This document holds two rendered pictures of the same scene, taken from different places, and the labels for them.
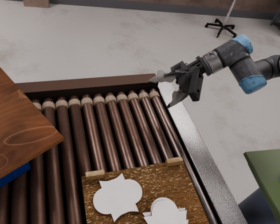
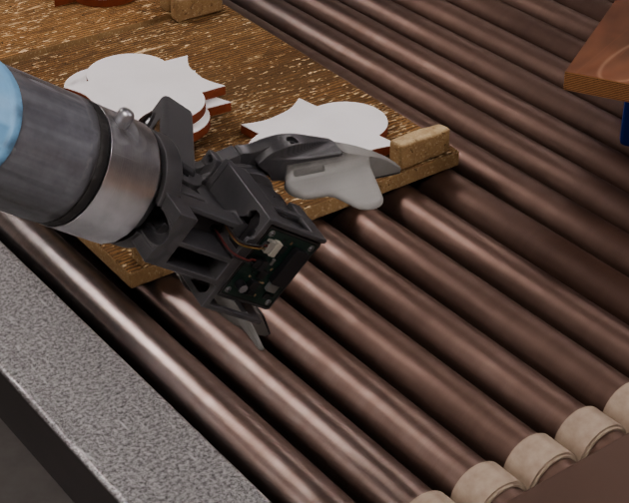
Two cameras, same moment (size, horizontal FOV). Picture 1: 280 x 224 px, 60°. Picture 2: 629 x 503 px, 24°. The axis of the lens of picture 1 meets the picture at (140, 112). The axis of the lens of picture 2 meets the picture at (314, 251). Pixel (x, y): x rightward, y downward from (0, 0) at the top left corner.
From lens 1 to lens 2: 1.48 m
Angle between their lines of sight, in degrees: 98
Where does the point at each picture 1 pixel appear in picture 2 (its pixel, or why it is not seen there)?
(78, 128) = (603, 267)
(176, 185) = not seen: hidden behind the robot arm
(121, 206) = (296, 120)
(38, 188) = (553, 126)
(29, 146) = (627, 38)
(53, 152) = (605, 190)
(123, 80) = (598, 481)
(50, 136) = (600, 64)
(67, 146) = (580, 215)
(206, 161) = (11, 329)
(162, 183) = not seen: hidden behind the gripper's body
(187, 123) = (127, 450)
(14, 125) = not seen: outside the picture
